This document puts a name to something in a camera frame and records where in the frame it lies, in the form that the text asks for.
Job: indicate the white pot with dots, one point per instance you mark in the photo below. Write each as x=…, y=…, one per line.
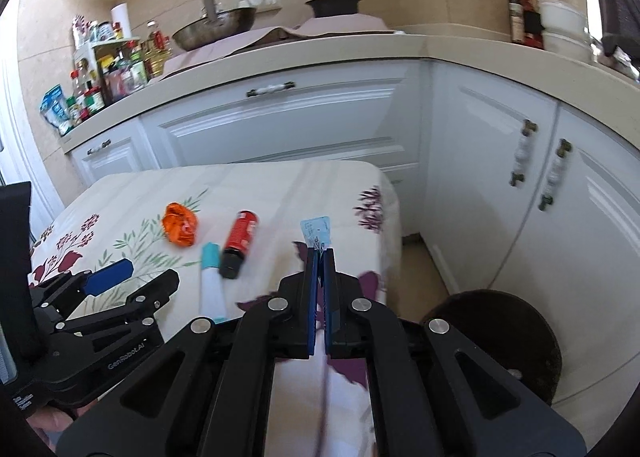
x=567, y=47

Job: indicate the white bowl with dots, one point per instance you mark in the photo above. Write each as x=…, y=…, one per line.
x=562, y=17

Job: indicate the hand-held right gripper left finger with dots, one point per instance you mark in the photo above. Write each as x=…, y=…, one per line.
x=312, y=302

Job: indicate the dark sauce bottle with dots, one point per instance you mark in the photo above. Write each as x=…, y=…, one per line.
x=515, y=12

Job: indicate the black lidded pot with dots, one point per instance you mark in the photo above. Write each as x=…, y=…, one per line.
x=332, y=4

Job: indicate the red packet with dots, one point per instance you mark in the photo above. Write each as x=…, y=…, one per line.
x=532, y=22

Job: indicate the small red bottle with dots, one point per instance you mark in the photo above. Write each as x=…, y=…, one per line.
x=240, y=242

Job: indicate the white spice rack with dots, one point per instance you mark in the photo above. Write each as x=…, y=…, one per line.
x=85, y=54

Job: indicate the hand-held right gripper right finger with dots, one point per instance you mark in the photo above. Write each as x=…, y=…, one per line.
x=329, y=302

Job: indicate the blue snack packets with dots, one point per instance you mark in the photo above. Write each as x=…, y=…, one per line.
x=56, y=109

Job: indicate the pink stove cover cloth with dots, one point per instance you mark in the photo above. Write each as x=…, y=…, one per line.
x=350, y=24

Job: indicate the metal wok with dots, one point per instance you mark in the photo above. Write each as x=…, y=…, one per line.
x=215, y=29

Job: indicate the light blue small packet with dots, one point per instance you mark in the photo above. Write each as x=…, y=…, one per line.
x=317, y=229

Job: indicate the dark round trash bin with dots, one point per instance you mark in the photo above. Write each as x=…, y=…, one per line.
x=495, y=342

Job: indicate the person's left hand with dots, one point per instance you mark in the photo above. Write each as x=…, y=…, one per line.
x=47, y=426

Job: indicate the crumpled orange wrapper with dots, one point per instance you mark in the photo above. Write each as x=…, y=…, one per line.
x=180, y=223

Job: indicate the yellow cooking oil bottle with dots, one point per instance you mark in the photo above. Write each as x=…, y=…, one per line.
x=157, y=57

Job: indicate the white tube with teal cap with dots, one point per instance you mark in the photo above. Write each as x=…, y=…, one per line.
x=211, y=287

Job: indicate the spice rack with bottles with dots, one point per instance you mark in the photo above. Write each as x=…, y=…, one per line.
x=120, y=77

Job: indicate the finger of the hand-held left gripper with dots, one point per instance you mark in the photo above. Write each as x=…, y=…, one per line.
x=112, y=274
x=150, y=289

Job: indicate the white kitchen cabinet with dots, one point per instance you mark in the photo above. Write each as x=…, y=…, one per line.
x=300, y=122

